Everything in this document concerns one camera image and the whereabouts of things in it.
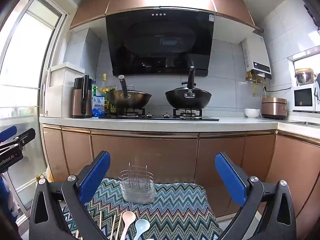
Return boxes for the white salt bag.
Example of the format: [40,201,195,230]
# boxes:
[92,95,105,117]

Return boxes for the copper upper cabinets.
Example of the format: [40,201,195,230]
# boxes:
[71,0,263,31]

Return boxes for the zigzag patterned cloth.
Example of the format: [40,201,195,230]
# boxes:
[61,177,224,240]

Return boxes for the black wok with lid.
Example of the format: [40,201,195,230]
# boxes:
[165,66,212,110]

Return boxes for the white bowl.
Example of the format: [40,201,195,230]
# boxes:
[245,108,260,118]

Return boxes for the bronze wok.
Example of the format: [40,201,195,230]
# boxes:
[107,75,152,109]

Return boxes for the white gas water heater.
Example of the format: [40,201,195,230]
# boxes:
[241,33,272,79]

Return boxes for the wire and plastic utensil holder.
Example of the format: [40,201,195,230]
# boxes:
[118,162,157,205]

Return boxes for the copper cabinets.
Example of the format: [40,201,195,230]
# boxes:
[41,124,319,239]
[71,0,263,31]

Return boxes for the white microwave oven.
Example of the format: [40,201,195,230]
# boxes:
[292,84,316,112]

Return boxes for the copper rice cooker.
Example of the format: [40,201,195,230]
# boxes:
[261,97,287,120]

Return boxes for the black range hood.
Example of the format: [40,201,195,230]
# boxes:
[106,8,215,77]

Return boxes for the green bottle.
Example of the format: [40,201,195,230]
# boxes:
[92,79,98,96]

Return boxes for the metal pot on shelf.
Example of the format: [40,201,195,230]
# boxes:
[295,68,316,86]

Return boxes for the blue white gloved left hand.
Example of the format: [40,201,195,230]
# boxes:
[0,174,19,222]

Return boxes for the copper lower cabinets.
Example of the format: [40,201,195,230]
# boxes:
[41,124,319,239]

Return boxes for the black gas stove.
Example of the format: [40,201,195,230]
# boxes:
[99,108,219,121]

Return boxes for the yellow cap oil bottle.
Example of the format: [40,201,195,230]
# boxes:
[101,73,108,96]

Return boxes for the copper electric kettle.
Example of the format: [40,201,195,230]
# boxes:
[71,75,92,118]

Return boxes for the white storage box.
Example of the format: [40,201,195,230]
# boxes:
[43,62,85,118]

